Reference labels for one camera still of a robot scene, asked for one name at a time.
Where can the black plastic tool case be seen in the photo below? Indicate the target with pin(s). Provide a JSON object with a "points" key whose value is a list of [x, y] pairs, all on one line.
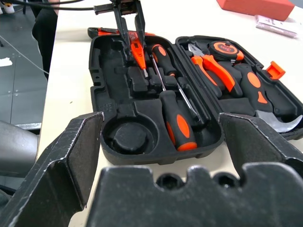
{"points": [[123, 113]]}

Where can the pale pink packet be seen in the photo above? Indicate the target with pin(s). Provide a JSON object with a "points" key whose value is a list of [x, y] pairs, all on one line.
{"points": [[277, 25]]}

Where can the large black orange screwdriver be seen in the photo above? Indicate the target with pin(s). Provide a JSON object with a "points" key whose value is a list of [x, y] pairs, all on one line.
{"points": [[177, 118]]}

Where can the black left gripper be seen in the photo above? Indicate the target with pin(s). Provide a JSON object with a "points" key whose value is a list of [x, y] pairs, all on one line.
{"points": [[125, 6]]}

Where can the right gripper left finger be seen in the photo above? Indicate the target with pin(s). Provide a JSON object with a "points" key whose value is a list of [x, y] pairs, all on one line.
{"points": [[59, 170]]}

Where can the black orange tape measure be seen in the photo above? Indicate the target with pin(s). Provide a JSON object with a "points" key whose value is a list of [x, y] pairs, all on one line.
{"points": [[225, 50]]}

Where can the white paper scrap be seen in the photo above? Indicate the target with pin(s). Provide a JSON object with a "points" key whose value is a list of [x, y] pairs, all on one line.
{"points": [[4, 62]]}

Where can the red box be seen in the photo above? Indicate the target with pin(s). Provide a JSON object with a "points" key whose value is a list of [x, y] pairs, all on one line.
{"points": [[255, 6]]}

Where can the small black orange screwdriver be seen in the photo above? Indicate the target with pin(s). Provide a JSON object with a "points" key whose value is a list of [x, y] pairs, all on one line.
{"points": [[165, 61]]}

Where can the orange black utility knife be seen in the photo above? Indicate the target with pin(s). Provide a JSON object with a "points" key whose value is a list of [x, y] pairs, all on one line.
{"points": [[106, 32]]}

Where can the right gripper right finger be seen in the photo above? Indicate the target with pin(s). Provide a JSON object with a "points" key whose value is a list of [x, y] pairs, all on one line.
{"points": [[255, 142]]}

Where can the orange voltage tester screwdriver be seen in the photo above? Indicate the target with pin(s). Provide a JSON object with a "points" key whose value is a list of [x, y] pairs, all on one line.
{"points": [[138, 55]]}

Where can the silver robot body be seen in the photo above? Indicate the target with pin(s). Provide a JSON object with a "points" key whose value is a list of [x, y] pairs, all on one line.
{"points": [[16, 146]]}

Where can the person in black clothes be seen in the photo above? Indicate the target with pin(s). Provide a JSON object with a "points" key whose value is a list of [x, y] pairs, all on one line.
{"points": [[45, 33]]}

